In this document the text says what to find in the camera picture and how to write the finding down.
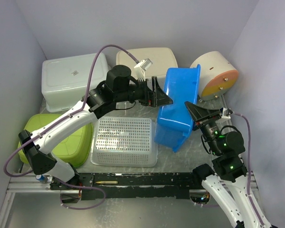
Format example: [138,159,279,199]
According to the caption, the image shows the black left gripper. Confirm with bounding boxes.
[116,77,175,109]

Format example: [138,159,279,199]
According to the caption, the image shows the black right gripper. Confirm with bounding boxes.
[180,102,221,155]

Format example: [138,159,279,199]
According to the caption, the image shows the blue plastic tub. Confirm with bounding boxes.
[154,65,201,152]

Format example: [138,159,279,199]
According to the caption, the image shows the cream perforated basket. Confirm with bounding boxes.
[115,47,178,89]

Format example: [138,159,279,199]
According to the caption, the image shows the white translucent plastic bin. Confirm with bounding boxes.
[41,53,96,113]

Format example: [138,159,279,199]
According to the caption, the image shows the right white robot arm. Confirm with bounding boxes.
[185,101,273,228]

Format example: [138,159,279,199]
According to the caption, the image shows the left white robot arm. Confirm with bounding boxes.
[19,65,173,190]

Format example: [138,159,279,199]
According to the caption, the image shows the cream cylindrical bucket orange rim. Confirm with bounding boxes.
[190,51,239,101]

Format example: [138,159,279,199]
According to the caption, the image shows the brass pencil-like rod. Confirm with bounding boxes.
[95,180,118,185]

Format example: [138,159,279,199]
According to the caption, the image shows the blue capacitor cylinder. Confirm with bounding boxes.
[36,175,48,183]

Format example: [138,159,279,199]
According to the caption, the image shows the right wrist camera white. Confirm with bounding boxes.
[220,107,234,120]

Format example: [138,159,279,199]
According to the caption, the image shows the aluminium rail frame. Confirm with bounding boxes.
[0,163,269,228]

